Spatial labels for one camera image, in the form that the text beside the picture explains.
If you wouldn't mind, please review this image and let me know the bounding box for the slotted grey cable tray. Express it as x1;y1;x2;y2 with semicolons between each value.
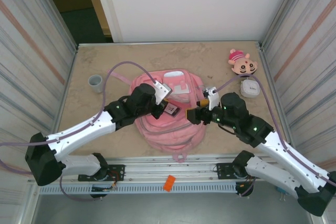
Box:
38;183;237;195

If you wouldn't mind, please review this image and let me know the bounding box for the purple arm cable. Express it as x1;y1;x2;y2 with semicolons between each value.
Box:
212;74;336;197
0;61;161;201

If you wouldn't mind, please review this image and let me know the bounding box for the aluminium rail frame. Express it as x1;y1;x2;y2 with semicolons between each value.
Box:
28;155;314;184

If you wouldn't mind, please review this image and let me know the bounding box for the orange plastic block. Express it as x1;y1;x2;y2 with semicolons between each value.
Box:
163;174;176;191

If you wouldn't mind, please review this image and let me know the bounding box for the plush doll with pink hat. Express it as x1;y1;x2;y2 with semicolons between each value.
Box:
227;48;258;78

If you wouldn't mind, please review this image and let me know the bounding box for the white square box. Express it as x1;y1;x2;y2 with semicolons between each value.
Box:
240;79;261;98

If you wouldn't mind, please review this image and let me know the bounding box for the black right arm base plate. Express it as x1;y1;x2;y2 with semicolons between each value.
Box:
214;162;253;180

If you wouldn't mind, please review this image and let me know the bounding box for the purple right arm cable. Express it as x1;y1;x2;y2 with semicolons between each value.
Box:
212;74;336;197

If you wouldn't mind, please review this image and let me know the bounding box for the pink backpack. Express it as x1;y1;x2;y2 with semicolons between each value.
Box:
107;69;207;164

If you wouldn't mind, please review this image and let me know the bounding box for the grey cup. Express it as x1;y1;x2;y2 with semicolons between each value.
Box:
88;74;103;93

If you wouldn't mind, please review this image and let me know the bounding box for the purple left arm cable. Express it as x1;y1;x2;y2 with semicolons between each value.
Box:
0;61;161;201

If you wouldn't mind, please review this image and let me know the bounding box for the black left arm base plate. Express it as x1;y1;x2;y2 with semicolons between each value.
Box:
78;164;125;182

